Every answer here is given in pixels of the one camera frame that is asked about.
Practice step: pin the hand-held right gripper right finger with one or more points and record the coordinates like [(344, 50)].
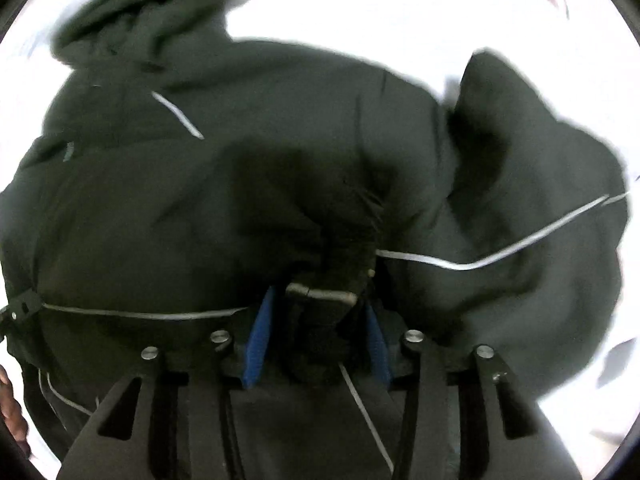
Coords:
[(378, 347)]

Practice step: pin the person's left hand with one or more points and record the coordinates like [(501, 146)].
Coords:
[(11, 410)]

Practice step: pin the grey blanket with pink flowers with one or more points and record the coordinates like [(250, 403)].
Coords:
[(400, 10)]

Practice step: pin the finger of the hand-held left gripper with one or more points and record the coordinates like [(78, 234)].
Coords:
[(24, 305)]

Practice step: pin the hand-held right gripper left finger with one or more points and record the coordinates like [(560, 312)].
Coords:
[(257, 347)]

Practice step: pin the black jacket with reflective piping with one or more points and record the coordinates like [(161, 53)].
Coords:
[(280, 190)]

